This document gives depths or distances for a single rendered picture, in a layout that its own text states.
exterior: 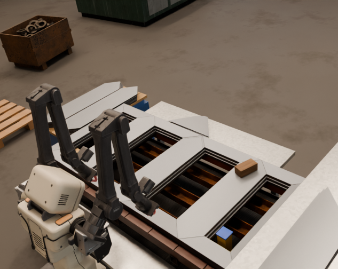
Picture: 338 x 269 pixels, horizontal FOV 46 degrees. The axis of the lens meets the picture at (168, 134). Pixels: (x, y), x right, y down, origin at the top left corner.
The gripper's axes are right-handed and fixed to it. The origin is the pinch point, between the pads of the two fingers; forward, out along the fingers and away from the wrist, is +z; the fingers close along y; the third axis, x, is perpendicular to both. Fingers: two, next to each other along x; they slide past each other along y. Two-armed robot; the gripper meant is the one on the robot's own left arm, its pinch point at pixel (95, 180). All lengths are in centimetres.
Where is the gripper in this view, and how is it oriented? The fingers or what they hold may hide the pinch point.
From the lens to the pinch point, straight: 221.5
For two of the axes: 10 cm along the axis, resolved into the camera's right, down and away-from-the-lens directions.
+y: -7.5, -3.2, 5.8
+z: 3.8, 5.2, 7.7
